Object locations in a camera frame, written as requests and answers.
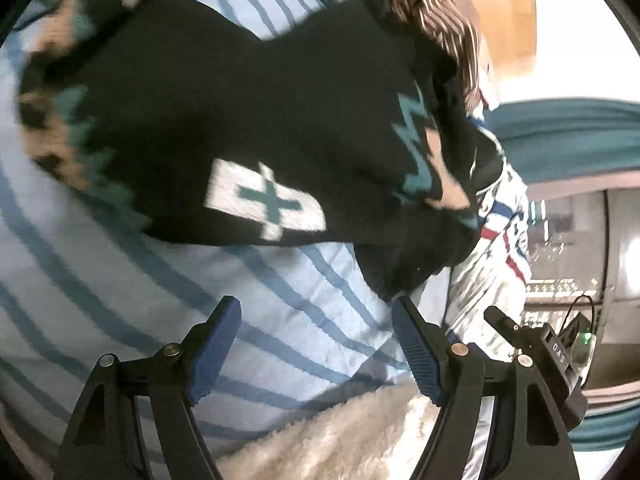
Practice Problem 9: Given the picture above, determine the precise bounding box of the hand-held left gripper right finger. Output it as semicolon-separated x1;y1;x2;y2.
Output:
391;296;581;480

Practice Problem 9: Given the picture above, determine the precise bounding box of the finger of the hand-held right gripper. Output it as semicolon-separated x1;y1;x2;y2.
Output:
483;306;538;356

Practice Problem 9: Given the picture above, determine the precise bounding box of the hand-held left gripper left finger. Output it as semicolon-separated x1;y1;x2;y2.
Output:
54;296;242;480

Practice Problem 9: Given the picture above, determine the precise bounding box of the black patterned knit sweater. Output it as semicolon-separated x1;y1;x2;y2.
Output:
17;0;503;306

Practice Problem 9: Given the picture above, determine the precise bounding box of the white patterned shirt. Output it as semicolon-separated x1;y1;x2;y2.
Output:
440;105;533;356

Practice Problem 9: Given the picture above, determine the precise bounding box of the white slatted rack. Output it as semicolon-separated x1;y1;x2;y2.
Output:
522;275;606;331

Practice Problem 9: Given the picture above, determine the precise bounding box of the teal cloth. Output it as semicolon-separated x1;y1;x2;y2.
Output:
485;97;640;186
570;400;636;453

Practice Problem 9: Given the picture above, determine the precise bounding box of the white fluffy blanket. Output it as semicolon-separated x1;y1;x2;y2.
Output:
220;385;451;480

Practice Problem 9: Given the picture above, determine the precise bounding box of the light blue striped shirt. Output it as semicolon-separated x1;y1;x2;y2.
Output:
0;0;451;476

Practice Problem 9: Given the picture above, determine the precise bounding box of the wooden board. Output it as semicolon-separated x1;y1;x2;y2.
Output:
435;0;538;86

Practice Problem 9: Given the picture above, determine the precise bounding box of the brown striped garment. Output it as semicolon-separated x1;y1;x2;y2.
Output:
385;0;496;111

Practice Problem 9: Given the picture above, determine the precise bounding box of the black cable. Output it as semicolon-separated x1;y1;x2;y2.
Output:
557;294;598;341

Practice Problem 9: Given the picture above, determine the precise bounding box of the black garment with white cord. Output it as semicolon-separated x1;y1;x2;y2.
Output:
430;55;503;196

